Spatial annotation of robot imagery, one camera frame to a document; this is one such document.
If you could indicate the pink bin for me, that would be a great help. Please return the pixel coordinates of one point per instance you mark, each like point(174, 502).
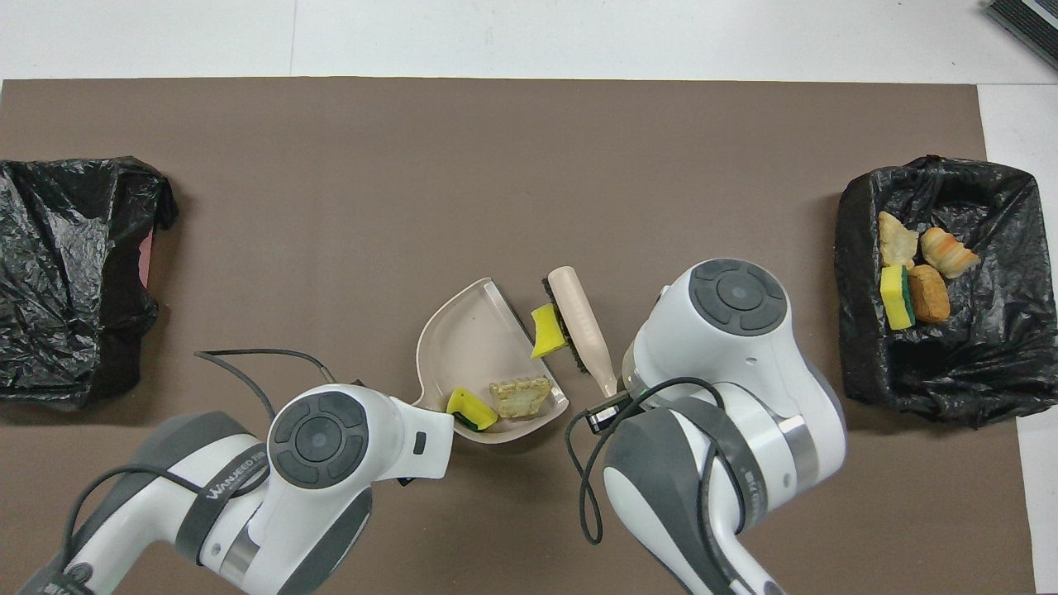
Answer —
point(146, 256)

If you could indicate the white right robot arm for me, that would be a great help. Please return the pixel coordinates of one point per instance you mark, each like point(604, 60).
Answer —
point(736, 347)

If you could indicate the right black bag bin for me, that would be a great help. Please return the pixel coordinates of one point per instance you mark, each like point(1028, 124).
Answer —
point(992, 364)

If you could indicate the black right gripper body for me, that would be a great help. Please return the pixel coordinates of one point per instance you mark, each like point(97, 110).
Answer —
point(610, 413)

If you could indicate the dark ribbed grille object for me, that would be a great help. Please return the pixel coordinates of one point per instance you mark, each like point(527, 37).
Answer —
point(1029, 25)

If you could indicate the brown table mat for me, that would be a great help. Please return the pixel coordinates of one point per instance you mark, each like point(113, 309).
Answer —
point(331, 207)

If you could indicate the beige plastic dustpan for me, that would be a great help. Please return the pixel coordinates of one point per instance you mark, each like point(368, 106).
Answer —
point(471, 347)

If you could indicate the notched yellow sponge piece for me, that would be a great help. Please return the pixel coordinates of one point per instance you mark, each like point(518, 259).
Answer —
point(471, 409)

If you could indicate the striped croissant piece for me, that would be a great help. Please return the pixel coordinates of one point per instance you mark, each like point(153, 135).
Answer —
point(950, 252)

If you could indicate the pale toast bread chunk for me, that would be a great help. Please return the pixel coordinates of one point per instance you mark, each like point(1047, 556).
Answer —
point(519, 398)

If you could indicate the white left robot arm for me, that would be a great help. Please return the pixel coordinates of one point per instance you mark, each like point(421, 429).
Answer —
point(322, 446)

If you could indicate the beige hand brush black bristles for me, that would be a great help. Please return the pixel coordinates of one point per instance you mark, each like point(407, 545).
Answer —
point(583, 322)

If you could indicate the small yellow sponge wedge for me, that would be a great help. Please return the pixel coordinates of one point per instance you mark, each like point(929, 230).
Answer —
point(545, 330)

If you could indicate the yellow green scrub sponge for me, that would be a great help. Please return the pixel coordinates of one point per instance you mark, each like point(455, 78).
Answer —
point(897, 297)

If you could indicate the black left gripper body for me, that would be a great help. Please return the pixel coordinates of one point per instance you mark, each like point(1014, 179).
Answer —
point(405, 480)

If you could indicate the brown oblong bread roll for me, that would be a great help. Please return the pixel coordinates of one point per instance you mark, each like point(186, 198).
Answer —
point(930, 293)

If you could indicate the black trash bag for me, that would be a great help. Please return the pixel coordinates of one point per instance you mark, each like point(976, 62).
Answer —
point(50, 215)

